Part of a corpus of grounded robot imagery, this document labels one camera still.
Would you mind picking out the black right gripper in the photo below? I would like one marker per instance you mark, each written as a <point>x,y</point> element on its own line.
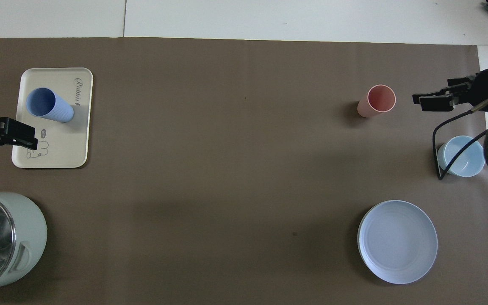
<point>483,91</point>

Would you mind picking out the blue ribbed cup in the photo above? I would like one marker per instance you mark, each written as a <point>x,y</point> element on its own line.
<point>51,106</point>

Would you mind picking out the pink cup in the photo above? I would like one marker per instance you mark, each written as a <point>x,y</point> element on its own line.
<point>380,99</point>

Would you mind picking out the cream tray with rabbit print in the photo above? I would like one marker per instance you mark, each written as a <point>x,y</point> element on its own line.
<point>62,144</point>

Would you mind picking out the light blue bowl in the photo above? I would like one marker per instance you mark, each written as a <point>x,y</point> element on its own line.
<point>466,159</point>

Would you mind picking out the mint green cooking pot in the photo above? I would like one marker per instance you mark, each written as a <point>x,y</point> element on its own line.
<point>28,228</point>

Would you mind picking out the lavender blue plate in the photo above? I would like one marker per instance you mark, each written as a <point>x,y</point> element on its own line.
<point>359,248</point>
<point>398,241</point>

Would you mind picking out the brown table mat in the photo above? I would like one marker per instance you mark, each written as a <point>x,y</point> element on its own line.
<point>227,169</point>

